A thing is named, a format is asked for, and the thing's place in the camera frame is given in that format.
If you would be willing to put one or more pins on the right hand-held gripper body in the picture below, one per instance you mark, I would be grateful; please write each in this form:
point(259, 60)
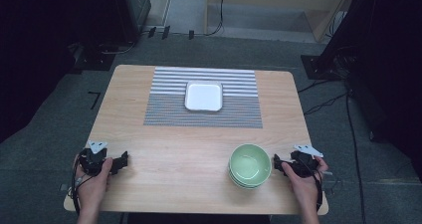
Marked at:
point(303, 162)

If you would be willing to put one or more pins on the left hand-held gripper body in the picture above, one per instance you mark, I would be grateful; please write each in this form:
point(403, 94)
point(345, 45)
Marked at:
point(93, 161)

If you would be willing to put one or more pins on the green bowl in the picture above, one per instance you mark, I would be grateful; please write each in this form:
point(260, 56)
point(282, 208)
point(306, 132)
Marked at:
point(250, 164)
point(237, 180)
point(244, 186)

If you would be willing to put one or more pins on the person's right hand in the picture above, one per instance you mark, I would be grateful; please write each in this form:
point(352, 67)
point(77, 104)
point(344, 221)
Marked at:
point(303, 187)

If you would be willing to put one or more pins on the person's left hand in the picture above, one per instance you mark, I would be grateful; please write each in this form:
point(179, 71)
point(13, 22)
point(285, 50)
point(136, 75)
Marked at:
point(93, 187)

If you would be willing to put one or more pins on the grey striped placemat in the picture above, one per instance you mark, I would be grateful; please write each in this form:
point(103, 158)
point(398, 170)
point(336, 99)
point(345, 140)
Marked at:
point(166, 114)

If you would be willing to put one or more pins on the person's dark clothing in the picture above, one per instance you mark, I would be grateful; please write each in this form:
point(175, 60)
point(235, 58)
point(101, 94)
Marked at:
point(199, 219)

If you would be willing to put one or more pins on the black stand base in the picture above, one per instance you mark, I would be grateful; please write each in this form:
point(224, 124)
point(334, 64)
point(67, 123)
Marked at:
point(320, 68)

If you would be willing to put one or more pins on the white square plate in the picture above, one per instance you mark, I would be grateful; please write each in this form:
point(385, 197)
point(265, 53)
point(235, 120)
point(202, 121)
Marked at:
point(203, 96)

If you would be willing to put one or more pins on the black floor plate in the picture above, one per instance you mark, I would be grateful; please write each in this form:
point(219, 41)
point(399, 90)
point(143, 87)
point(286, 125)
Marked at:
point(94, 60)

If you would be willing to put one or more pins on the small black floor block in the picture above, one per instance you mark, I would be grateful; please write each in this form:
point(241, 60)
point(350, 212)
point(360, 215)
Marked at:
point(151, 32)
point(191, 34)
point(166, 32)

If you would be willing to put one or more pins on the dark cabinet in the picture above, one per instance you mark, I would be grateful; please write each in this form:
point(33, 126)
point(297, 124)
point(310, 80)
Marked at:
point(131, 11)

